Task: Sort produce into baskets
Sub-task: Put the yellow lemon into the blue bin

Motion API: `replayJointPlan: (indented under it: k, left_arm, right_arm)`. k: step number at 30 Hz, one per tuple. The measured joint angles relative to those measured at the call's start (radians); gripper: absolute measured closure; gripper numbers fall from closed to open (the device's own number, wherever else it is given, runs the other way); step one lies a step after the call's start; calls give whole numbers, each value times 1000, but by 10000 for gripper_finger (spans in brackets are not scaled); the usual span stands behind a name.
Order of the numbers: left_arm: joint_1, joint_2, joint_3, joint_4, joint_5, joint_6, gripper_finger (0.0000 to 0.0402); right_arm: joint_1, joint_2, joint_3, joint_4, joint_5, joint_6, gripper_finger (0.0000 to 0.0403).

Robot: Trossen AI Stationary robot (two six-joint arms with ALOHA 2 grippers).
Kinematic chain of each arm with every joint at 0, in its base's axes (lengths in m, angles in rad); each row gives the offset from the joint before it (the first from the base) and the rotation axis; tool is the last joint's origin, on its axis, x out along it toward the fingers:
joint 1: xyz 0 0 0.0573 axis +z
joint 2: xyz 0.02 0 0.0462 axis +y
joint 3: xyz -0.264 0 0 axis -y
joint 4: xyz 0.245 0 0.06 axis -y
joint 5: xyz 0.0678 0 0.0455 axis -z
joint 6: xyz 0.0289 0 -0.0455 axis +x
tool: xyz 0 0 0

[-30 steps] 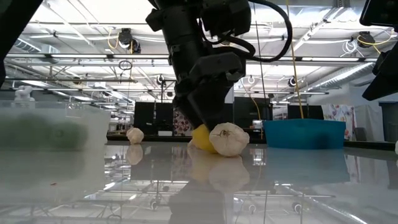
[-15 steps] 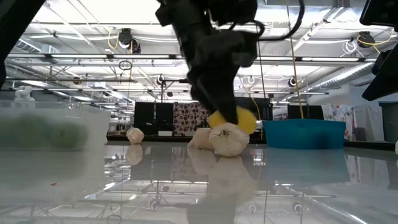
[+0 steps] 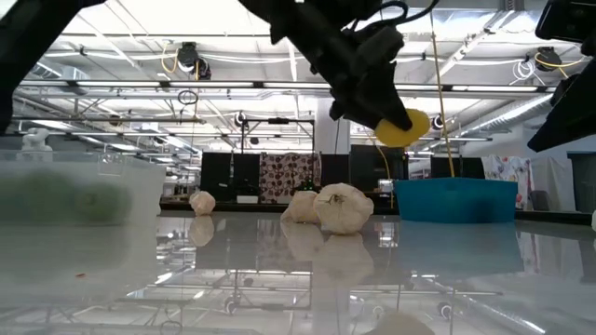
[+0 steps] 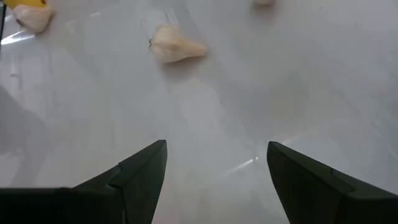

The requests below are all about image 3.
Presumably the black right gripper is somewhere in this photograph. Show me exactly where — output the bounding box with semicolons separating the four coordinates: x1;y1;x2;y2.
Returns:
527;60;596;154

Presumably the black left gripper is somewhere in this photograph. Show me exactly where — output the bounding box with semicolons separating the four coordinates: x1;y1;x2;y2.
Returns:
269;0;414;132

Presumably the yellow lemon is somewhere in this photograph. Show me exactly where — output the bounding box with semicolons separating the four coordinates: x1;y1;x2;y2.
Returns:
374;108;432;149

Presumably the green lime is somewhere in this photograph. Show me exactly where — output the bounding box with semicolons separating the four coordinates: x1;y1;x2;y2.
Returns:
0;169;78;227
74;181;135;225

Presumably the white support column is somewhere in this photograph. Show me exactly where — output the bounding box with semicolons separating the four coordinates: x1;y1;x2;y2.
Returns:
315;97;351;155

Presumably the plain white cloth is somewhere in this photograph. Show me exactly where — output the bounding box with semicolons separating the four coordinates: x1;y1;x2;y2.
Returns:
530;156;574;210

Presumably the dark cabinet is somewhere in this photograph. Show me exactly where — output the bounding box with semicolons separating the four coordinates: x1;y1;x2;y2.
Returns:
566;151;596;213

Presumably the black partition panel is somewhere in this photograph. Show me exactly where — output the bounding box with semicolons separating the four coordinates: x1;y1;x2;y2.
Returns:
349;144;410;193
430;156;485;180
200;152;233;202
320;153;350;187
232;153;261;196

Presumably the white floral cloth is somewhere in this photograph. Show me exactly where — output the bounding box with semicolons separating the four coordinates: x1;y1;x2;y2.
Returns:
481;155;532;210

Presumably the grey chair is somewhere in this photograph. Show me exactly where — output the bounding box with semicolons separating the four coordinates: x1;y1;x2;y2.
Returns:
530;189;551;212

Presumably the brown dotted patterned cloth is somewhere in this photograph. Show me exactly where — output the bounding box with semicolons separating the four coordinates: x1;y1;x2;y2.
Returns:
259;152;322;205

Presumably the large white garlic bulb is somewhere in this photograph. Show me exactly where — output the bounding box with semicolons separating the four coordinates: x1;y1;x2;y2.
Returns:
312;182;375;236

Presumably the blue plastic basket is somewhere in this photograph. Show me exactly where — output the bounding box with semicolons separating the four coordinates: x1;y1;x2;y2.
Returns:
393;177;519;223

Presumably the long ceiling light bar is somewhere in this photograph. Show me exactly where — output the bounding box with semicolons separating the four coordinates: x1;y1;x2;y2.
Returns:
18;79;558;93

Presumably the small white garlic bulb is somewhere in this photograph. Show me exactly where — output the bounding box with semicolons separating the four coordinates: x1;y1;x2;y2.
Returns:
188;190;218;218

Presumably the white translucent plastic basket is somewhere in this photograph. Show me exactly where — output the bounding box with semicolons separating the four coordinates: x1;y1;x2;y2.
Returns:
0;148;168;229

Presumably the white robot figure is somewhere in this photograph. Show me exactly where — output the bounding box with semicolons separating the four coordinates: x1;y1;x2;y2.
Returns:
20;127;53;153

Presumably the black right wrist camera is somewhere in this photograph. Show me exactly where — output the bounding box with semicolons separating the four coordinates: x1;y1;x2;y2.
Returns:
551;74;579;106

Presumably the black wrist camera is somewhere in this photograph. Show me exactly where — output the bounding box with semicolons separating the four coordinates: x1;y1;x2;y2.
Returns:
551;74;579;106
356;25;406;64

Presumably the silver ventilation duct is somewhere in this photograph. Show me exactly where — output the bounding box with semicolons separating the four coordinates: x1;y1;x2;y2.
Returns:
460;92;560;137

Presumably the yellow power cord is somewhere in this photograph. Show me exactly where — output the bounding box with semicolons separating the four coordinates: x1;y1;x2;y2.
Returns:
374;143;393;181

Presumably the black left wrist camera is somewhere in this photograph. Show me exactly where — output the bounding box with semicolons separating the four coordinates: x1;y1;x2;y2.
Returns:
356;25;406;64

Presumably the black ceiling cord reel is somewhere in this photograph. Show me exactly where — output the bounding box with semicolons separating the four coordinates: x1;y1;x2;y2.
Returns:
534;46;563;74
176;41;211;81

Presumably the yellow hanging rope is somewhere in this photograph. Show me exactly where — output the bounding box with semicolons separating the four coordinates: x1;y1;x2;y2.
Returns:
428;8;456;180

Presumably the black metal frame rig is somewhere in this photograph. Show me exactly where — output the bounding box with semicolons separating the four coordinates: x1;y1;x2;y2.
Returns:
240;118;316;154

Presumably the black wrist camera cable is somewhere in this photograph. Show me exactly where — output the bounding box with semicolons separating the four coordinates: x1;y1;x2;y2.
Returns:
348;0;441;36

